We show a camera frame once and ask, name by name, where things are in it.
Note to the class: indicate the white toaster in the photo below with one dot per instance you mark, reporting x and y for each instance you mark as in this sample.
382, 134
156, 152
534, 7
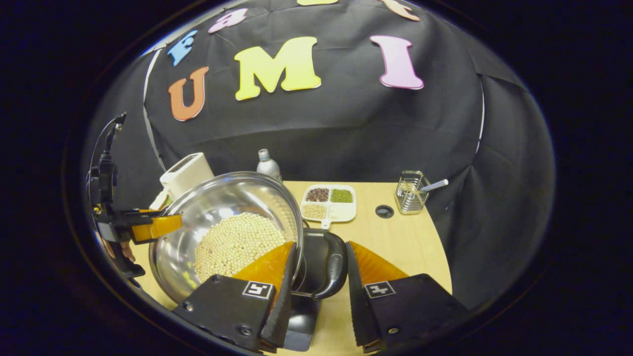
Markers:
188, 175

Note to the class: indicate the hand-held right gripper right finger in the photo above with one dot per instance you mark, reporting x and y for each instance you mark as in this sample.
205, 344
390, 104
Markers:
358, 306

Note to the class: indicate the white divided bean tray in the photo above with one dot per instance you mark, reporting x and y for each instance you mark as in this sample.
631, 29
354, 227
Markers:
341, 210

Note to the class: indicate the stainless steel pot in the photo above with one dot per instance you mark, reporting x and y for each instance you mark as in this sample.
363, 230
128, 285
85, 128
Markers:
217, 202

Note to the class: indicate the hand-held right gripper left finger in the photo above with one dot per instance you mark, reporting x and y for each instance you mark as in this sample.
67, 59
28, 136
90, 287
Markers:
284, 306

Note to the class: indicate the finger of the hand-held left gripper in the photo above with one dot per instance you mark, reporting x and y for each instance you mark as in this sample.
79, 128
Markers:
158, 226

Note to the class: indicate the black induction cooktop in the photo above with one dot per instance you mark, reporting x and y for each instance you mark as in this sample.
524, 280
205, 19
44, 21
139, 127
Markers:
312, 262

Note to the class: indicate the pile of soybeans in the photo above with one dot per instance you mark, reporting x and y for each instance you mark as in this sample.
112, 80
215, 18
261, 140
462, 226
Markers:
232, 247

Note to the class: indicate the sandwich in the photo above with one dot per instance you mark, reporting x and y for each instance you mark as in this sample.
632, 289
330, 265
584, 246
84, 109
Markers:
158, 200

